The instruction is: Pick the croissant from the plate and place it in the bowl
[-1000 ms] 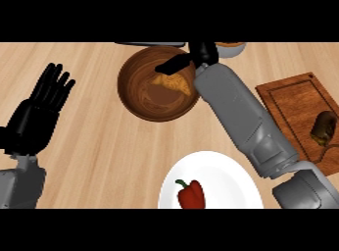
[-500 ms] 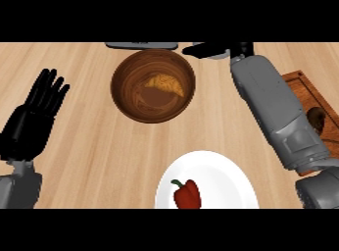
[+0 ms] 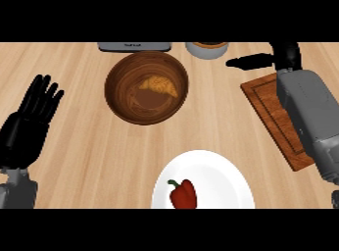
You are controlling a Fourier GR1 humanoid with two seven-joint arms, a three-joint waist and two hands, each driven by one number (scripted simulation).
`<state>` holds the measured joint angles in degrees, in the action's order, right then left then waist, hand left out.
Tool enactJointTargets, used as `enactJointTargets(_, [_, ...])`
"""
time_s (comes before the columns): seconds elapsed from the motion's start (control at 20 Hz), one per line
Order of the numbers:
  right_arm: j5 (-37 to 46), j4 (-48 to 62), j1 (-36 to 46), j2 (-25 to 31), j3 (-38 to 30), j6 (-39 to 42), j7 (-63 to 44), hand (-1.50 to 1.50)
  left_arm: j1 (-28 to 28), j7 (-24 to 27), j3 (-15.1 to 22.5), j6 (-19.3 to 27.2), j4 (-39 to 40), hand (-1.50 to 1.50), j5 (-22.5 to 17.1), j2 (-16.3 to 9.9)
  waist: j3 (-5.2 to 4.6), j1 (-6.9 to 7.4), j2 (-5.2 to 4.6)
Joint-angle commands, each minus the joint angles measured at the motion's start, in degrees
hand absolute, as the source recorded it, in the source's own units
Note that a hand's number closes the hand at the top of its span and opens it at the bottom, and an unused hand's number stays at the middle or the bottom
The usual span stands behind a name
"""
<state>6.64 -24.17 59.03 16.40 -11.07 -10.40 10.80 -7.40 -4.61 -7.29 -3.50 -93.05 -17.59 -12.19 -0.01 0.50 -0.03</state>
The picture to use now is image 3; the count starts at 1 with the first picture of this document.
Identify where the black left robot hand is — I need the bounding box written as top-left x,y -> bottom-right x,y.
0,74 -> 67,171

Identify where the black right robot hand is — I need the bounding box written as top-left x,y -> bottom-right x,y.
225,42 -> 305,72

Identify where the golden croissant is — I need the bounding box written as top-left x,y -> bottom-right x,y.
138,75 -> 179,98

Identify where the brown wooden bowl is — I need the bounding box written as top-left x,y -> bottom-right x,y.
102,50 -> 190,126

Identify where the white plate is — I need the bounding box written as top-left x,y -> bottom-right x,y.
151,149 -> 256,210

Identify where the white jar with wooden lid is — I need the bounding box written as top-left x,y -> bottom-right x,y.
184,42 -> 231,61

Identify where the brown wooden cutting board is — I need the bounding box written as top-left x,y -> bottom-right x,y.
238,72 -> 317,173

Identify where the grey appliance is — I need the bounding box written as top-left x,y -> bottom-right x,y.
98,42 -> 172,53

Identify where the red bell pepper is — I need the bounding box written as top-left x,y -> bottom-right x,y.
168,178 -> 199,210

